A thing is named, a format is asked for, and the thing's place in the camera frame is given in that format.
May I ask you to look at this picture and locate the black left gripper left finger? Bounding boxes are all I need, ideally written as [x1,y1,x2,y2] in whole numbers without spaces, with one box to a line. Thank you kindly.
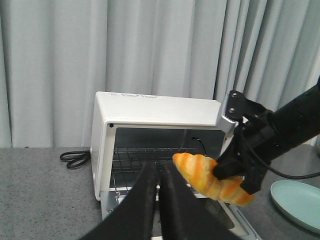
[82,162,157,240]

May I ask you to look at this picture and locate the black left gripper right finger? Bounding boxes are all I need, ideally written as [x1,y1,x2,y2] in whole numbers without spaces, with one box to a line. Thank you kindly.
[158,163,239,240]

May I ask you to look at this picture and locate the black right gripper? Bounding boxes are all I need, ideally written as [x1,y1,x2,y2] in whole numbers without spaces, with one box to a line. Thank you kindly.
[213,109,275,195]

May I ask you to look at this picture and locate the orange croissant bread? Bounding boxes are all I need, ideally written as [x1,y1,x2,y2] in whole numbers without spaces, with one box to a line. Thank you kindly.
[172,152,254,207]

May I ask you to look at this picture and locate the glass oven door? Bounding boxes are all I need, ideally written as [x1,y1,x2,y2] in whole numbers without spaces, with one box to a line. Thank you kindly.
[100,188,261,240]

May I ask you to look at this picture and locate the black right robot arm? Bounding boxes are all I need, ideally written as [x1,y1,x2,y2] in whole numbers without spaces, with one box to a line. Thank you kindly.
[159,85,320,240]

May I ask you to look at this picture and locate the white Toshiba toaster oven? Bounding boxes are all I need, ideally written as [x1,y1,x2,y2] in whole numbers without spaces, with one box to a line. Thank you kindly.
[89,91,262,240]

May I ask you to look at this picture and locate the light green plate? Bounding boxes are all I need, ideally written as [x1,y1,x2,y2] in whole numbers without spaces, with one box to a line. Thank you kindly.
[270,180,320,234]

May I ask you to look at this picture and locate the grey curtain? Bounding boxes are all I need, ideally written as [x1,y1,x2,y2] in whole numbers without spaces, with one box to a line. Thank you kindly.
[0,0,320,148]

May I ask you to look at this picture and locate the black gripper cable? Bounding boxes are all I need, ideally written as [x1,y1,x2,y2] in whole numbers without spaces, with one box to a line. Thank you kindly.
[233,117,320,180]

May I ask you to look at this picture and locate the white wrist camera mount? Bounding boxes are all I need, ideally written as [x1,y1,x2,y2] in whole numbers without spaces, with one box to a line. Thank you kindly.
[216,90,247,134]

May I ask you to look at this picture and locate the wire oven rack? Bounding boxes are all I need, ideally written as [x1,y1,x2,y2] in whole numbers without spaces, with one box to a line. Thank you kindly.
[109,147,199,192]

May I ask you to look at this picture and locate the black power cable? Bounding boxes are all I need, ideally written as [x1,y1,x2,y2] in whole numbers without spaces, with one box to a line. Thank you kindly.
[59,150,91,170]

